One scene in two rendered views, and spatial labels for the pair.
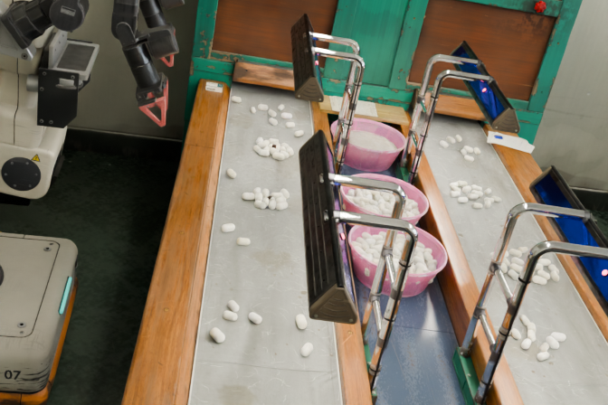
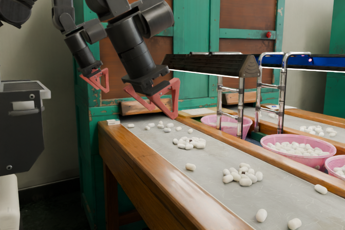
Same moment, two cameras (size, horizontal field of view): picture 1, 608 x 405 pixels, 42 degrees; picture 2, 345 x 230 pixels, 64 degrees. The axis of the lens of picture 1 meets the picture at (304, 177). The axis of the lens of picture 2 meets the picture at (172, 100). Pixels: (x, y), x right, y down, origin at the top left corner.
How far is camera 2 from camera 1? 1.55 m
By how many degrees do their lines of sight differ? 25
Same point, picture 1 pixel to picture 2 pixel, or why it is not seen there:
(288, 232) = (296, 196)
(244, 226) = (263, 207)
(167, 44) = (165, 11)
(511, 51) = not seen: hidden behind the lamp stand
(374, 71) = (199, 90)
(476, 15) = (241, 45)
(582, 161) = not seen: hidden behind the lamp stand
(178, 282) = not seen: outside the picture
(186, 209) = (210, 213)
